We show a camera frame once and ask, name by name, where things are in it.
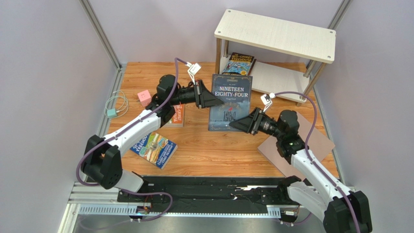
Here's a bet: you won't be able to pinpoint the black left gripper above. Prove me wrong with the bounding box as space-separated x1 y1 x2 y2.
170 80 224 109

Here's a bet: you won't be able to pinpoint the Nineteen Eighty-Four book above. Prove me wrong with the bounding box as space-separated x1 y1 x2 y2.
208 74 253 132

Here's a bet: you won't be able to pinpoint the orange treehouse book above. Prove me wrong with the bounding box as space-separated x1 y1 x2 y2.
164 104 185 128

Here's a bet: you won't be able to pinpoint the black 169-storey treehouse book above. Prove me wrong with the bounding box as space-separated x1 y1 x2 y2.
222 52 256 76

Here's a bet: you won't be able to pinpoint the blue 91-storey treehouse book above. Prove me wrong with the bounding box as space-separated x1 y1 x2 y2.
130 132 178 169

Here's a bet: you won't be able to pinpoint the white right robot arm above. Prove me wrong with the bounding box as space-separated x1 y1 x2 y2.
229 108 373 233

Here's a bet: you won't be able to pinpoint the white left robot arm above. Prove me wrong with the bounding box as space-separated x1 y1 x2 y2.
76 74 223 193

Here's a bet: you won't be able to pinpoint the pink cube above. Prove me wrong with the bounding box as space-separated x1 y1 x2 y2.
137 90 152 107

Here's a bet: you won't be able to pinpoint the brown paper file folder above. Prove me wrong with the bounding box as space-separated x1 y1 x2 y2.
258 113 335 180

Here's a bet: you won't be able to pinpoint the white two-tier shelf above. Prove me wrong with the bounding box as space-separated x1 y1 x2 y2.
214 9 336 106

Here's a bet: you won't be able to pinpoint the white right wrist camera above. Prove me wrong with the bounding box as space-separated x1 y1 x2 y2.
260 93 276 113

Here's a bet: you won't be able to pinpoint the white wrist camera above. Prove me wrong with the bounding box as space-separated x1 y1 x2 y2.
260 93 276 113
186 62 201 84

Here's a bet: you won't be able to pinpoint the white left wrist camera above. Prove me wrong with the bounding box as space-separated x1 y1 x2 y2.
186 62 201 84

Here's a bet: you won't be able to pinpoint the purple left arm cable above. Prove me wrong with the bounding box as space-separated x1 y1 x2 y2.
75 57 195 224

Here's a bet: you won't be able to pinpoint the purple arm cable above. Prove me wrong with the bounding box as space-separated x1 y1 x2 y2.
75 57 195 224
268 91 363 233

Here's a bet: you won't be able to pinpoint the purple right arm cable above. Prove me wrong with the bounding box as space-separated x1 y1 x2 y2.
268 91 363 233

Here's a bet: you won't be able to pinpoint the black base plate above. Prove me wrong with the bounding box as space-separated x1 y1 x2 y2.
117 176 298 214

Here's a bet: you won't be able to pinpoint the teal charger with cable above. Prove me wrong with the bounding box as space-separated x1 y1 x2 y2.
105 90 129 119

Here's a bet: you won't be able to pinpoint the aluminium rail frame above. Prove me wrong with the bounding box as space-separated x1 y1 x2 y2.
76 75 373 233

